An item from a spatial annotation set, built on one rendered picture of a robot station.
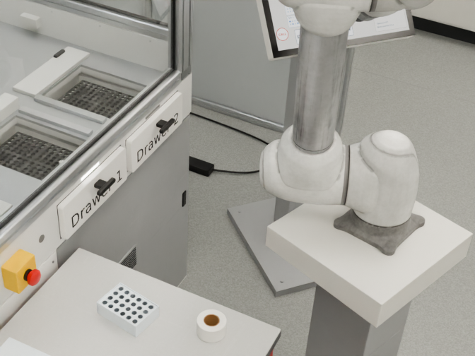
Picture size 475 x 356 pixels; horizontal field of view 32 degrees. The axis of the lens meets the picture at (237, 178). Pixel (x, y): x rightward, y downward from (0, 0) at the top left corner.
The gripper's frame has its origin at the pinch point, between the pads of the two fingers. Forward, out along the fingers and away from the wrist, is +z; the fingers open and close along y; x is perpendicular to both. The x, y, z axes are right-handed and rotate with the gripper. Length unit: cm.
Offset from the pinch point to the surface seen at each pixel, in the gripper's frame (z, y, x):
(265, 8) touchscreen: 17.4, 12.3, -10.2
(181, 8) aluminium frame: 0.9, 44.4, -11.7
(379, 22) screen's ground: 17.1, -25.9, 0.8
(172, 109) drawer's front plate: 14, 50, 14
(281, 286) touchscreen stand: 68, 10, 84
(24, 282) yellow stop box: -23, 105, 48
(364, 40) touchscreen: 17.2, -19.0, 5.7
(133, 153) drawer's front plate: 4, 67, 25
